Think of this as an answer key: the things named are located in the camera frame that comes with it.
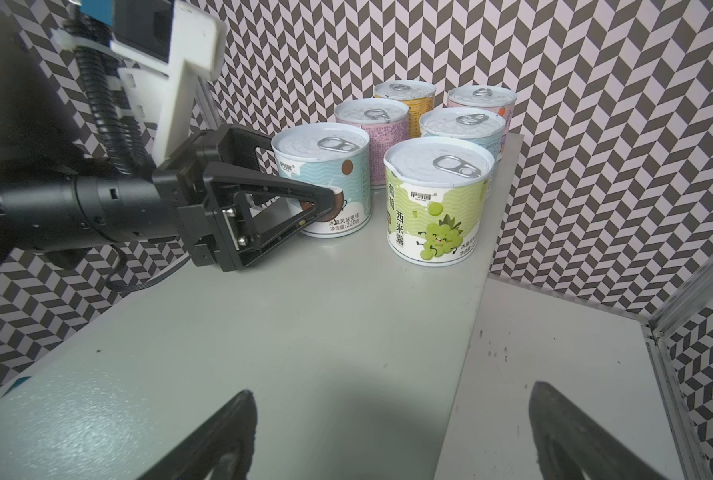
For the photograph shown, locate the pink labelled can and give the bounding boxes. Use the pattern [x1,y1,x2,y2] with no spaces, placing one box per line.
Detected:
[447,85,518,131]

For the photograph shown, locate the pink can sideways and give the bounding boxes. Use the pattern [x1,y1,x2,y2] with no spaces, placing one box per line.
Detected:
[334,98,410,189]

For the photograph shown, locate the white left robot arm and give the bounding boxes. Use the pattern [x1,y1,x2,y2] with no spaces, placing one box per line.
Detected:
[0,1,336,272]

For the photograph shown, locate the blue toy block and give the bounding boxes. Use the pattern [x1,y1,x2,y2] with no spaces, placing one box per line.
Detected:
[2,376,30,397]

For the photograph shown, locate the white metal cabinet counter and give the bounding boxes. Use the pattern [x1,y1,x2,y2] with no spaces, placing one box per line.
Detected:
[0,134,523,479]

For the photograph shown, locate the yellow labelled can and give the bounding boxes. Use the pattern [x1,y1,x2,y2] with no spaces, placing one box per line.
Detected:
[374,80,437,138]

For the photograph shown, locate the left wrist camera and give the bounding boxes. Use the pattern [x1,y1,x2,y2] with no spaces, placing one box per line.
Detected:
[74,1,228,165]

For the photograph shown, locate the green labelled front can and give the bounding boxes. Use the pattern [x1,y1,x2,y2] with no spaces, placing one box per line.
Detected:
[384,136,496,267]

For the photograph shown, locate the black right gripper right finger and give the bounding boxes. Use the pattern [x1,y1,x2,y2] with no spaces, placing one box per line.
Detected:
[529,381,664,480]

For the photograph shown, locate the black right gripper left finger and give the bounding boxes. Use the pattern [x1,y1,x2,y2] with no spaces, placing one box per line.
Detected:
[140,390,258,480]

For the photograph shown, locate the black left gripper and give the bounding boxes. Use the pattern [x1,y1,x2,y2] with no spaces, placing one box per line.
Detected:
[152,124,336,272]

